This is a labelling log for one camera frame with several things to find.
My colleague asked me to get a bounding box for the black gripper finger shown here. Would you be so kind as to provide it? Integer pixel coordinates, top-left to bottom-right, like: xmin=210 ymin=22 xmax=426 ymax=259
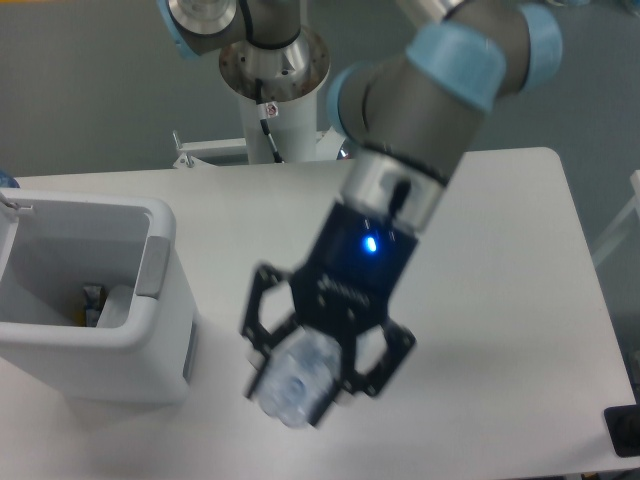
xmin=239 ymin=263 xmax=303 ymax=398
xmin=312 ymin=317 xmax=416 ymax=428

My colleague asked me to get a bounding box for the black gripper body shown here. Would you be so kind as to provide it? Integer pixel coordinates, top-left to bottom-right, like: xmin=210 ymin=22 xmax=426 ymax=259
xmin=290 ymin=202 xmax=417 ymax=342

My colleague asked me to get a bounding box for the clear plastic bottle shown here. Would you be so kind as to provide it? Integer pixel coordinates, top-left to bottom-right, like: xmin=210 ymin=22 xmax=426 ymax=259
xmin=257 ymin=329 xmax=341 ymax=429

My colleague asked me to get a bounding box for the white tissue paper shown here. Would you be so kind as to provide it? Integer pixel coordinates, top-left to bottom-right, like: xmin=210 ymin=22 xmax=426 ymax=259
xmin=96 ymin=285 xmax=134 ymax=329

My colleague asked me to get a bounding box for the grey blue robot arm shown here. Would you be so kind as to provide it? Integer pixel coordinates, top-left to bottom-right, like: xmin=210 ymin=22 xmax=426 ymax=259
xmin=240 ymin=1 xmax=563 ymax=428

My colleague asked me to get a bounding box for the trash package inside bin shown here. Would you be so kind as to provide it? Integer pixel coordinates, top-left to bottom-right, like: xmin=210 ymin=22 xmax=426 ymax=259
xmin=74 ymin=284 xmax=107 ymax=328

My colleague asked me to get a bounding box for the white trash can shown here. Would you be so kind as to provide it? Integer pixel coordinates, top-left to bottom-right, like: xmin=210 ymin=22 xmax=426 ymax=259
xmin=1 ymin=188 xmax=197 ymax=404

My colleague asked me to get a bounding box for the black device at table corner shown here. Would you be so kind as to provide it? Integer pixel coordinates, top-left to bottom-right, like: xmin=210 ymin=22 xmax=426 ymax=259
xmin=604 ymin=404 xmax=639 ymax=458

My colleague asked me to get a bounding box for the blue object at left edge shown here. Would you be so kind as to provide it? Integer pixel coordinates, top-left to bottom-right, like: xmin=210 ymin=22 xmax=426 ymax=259
xmin=0 ymin=170 xmax=20 ymax=189

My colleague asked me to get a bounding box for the black cable on pedestal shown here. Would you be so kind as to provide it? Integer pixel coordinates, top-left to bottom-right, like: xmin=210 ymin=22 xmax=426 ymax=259
xmin=253 ymin=77 xmax=286 ymax=164

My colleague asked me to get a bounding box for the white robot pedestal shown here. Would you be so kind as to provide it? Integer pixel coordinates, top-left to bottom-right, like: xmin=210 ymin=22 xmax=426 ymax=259
xmin=172 ymin=29 xmax=356 ymax=169

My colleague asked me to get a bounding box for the white frame at right edge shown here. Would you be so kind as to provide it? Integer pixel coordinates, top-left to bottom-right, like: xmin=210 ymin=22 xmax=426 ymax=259
xmin=591 ymin=170 xmax=639 ymax=269

